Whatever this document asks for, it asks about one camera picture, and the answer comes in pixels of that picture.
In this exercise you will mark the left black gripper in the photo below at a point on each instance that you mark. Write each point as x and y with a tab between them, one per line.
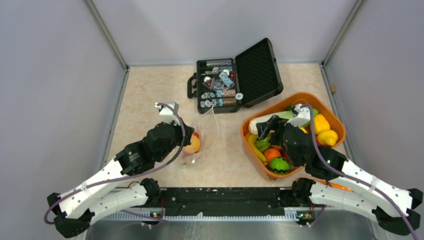
186	133

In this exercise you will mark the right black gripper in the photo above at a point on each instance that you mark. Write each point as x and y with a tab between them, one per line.
264	128

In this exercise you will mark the toy peach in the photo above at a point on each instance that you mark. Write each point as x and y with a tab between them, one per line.
192	145

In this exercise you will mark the clear zip top bag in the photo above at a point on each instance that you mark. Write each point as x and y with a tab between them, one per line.
207	128

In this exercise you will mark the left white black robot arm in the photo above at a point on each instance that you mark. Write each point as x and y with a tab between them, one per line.
76	210

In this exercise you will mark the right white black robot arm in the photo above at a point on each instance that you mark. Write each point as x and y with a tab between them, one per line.
392	208

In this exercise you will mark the orange plastic basket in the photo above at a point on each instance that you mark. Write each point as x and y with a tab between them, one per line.
324	107

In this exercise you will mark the toy yellow banana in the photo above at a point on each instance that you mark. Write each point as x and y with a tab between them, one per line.
251	140

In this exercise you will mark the toy green lettuce piece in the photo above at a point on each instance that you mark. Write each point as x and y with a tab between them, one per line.
262	145

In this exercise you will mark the toy orange fruit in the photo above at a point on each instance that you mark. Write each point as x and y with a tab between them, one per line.
271	153

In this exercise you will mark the toy green white cabbage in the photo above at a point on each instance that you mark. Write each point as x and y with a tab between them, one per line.
285	115

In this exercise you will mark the toy yellow bell pepper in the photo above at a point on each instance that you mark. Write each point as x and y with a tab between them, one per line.
320	124

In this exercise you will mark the black poker chip case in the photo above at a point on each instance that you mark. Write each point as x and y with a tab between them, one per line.
228	84

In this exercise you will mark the toy orange carrot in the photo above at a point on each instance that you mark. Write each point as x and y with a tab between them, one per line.
334	185

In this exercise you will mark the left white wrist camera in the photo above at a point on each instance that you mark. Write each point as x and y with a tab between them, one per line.
168	112

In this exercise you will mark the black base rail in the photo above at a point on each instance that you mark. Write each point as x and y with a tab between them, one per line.
226	201

